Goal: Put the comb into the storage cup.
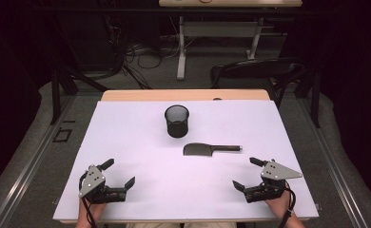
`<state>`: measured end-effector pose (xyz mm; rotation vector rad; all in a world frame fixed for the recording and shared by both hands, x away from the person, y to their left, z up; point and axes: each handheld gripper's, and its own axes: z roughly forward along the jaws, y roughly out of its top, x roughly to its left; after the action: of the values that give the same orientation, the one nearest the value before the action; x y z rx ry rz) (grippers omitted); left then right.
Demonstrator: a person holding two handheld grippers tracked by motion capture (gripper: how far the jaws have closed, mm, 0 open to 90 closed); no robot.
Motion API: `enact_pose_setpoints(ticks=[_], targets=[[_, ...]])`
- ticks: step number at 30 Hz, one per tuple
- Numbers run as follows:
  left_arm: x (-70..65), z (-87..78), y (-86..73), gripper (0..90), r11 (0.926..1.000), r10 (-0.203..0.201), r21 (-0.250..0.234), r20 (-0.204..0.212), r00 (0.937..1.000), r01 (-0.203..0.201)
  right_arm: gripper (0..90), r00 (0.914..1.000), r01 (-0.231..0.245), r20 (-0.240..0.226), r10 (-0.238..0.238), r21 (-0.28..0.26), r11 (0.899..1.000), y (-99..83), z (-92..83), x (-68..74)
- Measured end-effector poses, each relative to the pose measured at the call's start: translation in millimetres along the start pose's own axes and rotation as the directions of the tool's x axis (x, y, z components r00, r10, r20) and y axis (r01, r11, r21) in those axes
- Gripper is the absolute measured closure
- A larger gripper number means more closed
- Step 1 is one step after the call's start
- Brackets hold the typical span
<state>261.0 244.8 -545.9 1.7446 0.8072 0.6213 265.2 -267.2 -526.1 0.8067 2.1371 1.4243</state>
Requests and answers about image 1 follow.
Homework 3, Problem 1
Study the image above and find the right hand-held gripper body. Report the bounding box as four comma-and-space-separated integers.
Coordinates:
243, 160, 303, 204

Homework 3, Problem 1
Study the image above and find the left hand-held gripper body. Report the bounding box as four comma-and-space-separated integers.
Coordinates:
78, 163, 127, 204

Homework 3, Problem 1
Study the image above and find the black knife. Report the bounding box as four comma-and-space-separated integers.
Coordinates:
183, 142, 244, 158

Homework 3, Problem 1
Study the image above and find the black mesh pen holder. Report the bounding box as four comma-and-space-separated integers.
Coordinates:
164, 104, 190, 139

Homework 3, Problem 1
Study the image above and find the person's left hand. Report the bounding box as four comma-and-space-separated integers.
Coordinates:
78, 198, 112, 220

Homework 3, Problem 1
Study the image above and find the person's right hand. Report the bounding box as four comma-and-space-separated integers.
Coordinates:
264, 189, 295, 221

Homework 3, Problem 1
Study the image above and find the white board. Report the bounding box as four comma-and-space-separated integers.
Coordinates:
52, 100, 321, 222

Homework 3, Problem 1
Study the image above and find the black metal stand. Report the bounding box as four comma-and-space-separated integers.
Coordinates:
48, 66, 110, 126
293, 68, 322, 129

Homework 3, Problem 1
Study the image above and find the black chair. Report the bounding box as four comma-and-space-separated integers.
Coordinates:
209, 57, 305, 109

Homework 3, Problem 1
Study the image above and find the wooden table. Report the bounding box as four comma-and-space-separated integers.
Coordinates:
58, 88, 312, 224

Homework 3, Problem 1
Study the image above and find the white desk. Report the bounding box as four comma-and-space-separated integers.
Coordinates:
158, 0, 303, 81

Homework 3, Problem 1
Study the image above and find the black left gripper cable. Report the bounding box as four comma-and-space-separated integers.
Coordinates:
78, 170, 99, 228

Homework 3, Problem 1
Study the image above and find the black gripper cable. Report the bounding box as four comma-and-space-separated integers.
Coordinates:
78, 170, 99, 228
278, 180, 298, 228

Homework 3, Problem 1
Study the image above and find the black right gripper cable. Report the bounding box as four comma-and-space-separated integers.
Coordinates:
278, 180, 298, 228

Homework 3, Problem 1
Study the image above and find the metal floor rail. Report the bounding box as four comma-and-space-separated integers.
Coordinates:
296, 94, 370, 228
0, 94, 78, 228

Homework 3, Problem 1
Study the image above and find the bundle of floor cables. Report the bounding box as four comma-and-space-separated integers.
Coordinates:
106, 13, 183, 90

